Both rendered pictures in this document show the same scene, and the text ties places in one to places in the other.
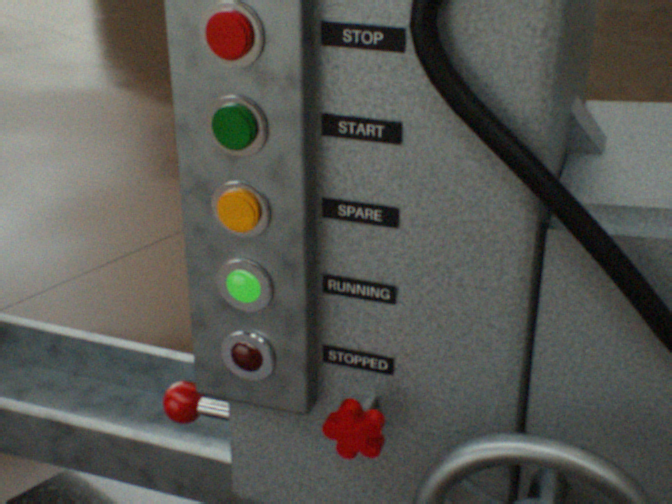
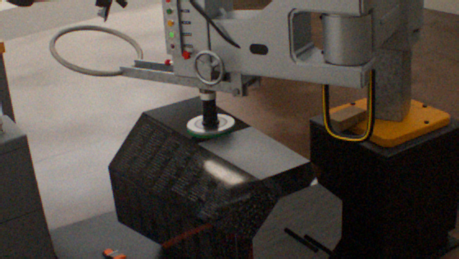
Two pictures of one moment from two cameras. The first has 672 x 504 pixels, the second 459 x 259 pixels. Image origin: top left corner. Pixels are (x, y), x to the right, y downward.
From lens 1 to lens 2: 2.05 m
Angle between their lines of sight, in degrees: 14
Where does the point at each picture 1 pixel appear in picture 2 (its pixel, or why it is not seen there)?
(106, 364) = (160, 67)
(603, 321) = (217, 35)
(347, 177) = (184, 17)
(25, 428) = (143, 73)
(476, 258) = (200, 27)
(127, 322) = not seen: hidden behind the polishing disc
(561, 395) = (215, 48)
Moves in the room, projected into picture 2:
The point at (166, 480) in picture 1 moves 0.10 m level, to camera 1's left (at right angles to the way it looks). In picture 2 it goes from (166, 79) to (145, 80)
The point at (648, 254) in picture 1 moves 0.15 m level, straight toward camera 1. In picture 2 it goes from (220, 24) to (198, 34)
